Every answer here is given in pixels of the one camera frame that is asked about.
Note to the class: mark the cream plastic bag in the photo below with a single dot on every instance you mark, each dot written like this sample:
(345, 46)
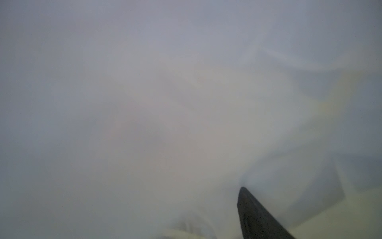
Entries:
(143, 119)

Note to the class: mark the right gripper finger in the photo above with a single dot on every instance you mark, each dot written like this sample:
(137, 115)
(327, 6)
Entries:
(255, 221)

